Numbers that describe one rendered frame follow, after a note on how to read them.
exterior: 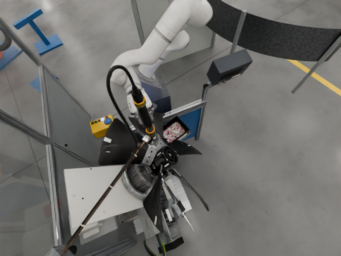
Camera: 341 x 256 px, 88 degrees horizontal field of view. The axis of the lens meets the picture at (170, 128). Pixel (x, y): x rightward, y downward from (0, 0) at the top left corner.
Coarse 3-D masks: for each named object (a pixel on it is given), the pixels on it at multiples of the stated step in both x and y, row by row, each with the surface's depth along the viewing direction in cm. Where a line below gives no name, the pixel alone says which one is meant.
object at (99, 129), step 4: (108, 116) 128; (112, 116) 130; (100, 120) 127; (104, 120) 127; (112, 120) 126; (92, 124) 126; (96, 124) 126; (100, 124) 125; (104, 124) 125; (108, 124) 125; (92, 128) 124; (96, 128) 124; (100, 128) 124; (104, 128) 124; (92, 132) 123; (96, 132) 123; (100, 132) 125; (104, 132) 127; (96, 136) 127; (100, 136) 129
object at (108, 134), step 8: (112, 128) 82; (120, 128) 84; (112, 136) 81; (120, 136) 83; (128, 136) 86; (136, 136) 88; (104, 144) 78; (112, 144) 81; (120, 144) 83; (128, 144) 85; (144, 144) 91; (104, 152) 78; (112, 152) 81; (120, 152) 83; (128, 152) 86; (144, 152) 91; (104, 160) 78; (112, 160) 81; (120, 160) 84; (136, 160) 89
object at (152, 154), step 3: (147, 150) 93; (150, 150) 94; (153, 150) 95; (156, 150) 96; (147, 153) 93; (150, 153) 94; (153, 153) 95; (147, 156) 93; (153, 156) 96; (144, 159) 93; (147, 159) 94; (150, 159) 95; (144, 162) 93; (150, 162) 95
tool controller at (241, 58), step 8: (224, 56) 122; (232, 56) 122; (240, 56) 122; (248, 56) 123; (216, 64) 120; (224, 64) 121; (232, 64) 121; (240, 64) 121; (248, 64) 123; (208, 72) 134; (216, 72) 123; (224, 72) 120; (232, 72) 125; (240, 72) 132; (216, 80) 128; (224, 80) 134
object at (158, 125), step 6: (156, 114) 118; (162, 114) 120; (132, 120) 112; (156, 120) 114; (162, 120) 115; (138, 126) 110; (156, 126) 110; (162, 126) 111; (138, 132) 108; (144, 132) 108; (156, 132) 108; (162, 132) 108
